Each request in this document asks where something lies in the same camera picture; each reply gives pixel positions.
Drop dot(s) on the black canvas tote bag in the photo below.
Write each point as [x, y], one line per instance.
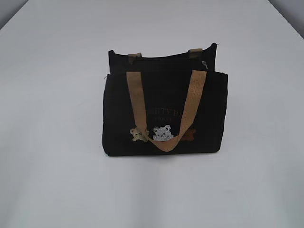
[150, 100]

